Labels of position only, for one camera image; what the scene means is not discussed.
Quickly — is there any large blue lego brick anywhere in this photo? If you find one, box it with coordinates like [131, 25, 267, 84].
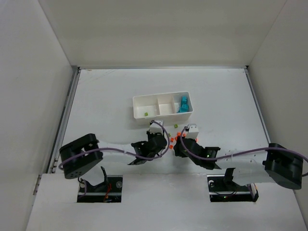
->
[179, 103, 189, 113]

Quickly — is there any blue lego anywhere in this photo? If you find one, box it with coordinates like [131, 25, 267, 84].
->
[181, 96, 188, 104]

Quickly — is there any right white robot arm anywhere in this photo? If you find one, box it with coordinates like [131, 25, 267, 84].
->
[173, 137, 304, 190]

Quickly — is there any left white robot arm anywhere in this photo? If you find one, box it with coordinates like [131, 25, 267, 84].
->
[59, 131, 170, 186]

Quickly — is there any white three-compartment sorting tray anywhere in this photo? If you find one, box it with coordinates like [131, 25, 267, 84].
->
[132, 91, 193, 125]

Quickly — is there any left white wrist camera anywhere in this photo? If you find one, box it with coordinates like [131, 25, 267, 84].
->
[149, 120, 164, 134]

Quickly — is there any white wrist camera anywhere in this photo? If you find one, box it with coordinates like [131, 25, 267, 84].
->
[185, 124, 199, 140]
[149, 120, 164, 134]

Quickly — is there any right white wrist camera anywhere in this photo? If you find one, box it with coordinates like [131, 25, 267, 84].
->
[185, 124, 199, 140]

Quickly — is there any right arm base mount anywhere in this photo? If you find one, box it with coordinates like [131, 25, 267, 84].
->
[207, 168, 259, 203]

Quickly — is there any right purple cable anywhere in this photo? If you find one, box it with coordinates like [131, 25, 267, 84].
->
[180, 127, 308, 176]

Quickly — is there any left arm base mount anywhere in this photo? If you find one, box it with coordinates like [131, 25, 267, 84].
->
[77, 167, 123, 203]

